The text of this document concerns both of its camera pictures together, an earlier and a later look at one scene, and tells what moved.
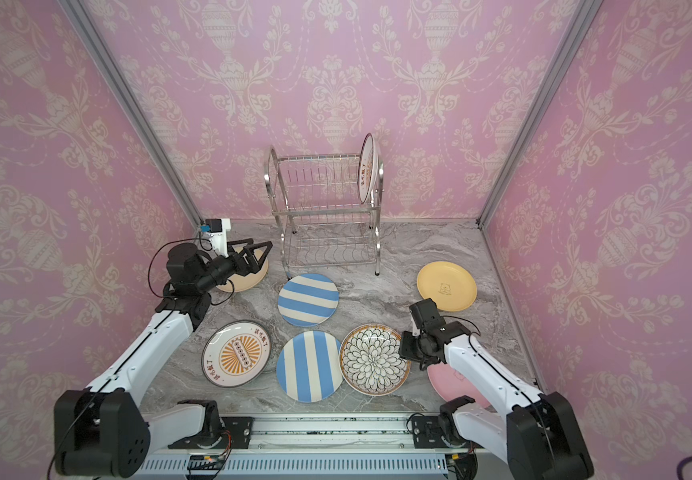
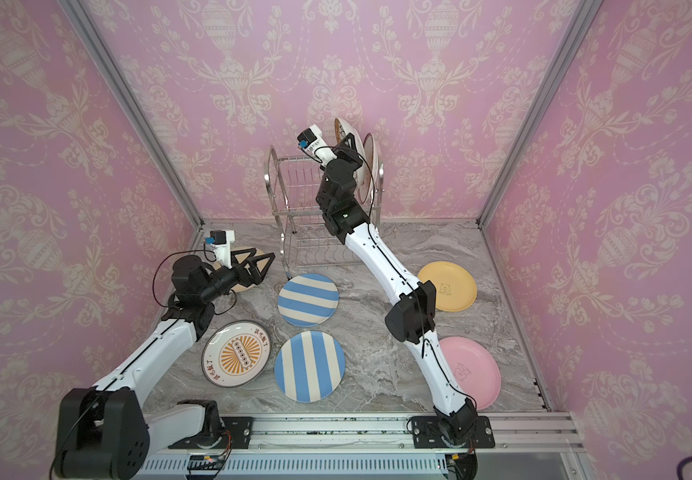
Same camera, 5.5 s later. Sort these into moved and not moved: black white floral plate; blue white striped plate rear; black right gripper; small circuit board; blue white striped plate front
Moved: black white floral plate; black right gripper
Not moved: small circuit board; blue white striped plate rear; blue white striped plate front
